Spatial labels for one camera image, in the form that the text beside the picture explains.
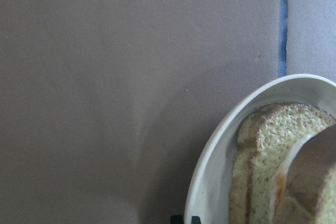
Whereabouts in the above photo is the bread slice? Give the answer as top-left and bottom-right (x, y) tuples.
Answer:
(275, 126), (335, 223)
(228, 102), (336, 224)

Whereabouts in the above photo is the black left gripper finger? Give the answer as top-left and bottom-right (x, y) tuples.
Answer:
(170, 215), (202, 224)

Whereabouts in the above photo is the white round plate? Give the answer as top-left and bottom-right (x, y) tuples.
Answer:
(183, 74), (335, 223)

